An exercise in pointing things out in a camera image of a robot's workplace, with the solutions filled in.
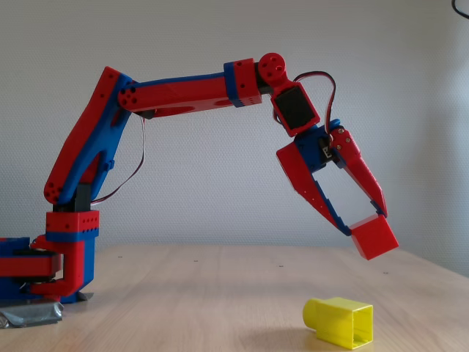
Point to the yellow square cup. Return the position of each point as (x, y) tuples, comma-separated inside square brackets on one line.
[(333, 319)]

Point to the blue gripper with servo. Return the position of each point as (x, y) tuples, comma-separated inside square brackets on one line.
[(307, 152)]

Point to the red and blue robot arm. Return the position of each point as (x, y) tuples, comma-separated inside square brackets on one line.
[(176, 95)]

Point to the red cube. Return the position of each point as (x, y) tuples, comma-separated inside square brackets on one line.
[(375, 240)]

